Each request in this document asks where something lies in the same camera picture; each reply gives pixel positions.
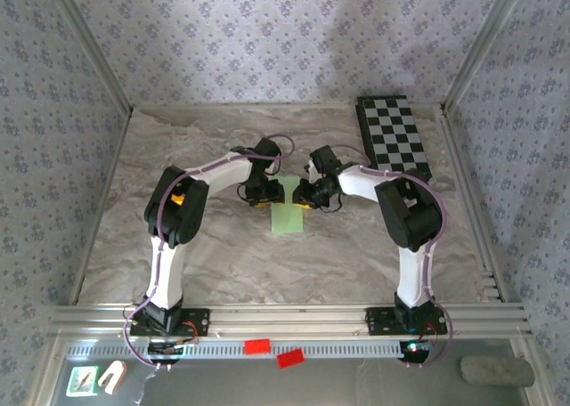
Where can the light green cloth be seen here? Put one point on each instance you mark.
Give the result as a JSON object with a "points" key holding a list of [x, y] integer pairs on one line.
{"points": [[287, 219]]}

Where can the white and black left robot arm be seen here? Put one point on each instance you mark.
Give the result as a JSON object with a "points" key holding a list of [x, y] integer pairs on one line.
{"points": [[171, 272]]}

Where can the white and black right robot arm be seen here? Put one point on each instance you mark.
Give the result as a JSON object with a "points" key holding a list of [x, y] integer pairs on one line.
{"points": [[412, 272]]}

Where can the orange yellow block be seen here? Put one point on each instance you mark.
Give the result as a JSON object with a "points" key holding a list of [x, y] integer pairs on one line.
{"points": [[177, 200]]}

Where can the black and grey chessboard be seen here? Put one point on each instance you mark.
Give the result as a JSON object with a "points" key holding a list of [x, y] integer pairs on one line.
{"points": [[392, 130]]}

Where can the red plastic block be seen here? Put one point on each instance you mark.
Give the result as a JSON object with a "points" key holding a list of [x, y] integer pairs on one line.
{"points": [[257, 346], [291, 359]]}

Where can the white u-shaped wooden piece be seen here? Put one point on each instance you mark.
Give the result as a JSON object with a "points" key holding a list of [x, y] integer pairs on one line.
{"points": [[116, 370]]}

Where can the grey stone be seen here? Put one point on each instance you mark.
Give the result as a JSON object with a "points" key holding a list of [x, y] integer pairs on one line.
{"points": [[496, 371]]}

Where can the green and white sticker card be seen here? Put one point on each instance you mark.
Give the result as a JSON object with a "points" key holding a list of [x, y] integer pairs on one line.
{"points": [[82, 381]]}

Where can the aluminium mounting rail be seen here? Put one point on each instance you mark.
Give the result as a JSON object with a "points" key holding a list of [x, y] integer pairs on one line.
{"points": [[289, 321]]}

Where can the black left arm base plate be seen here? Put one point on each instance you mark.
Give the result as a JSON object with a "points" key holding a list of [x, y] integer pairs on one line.
{"points": [[200, 321]]}

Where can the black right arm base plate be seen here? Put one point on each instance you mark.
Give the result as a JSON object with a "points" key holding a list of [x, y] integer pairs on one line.
{"points": [[378, 321]]}

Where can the aluminium side rail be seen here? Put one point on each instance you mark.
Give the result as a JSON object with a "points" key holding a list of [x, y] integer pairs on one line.
{"points": [[472, 201]]}

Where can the aluminium frame post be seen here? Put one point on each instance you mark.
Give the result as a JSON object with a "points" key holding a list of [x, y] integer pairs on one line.
{"points": [[484, 45], [91, 45]]}

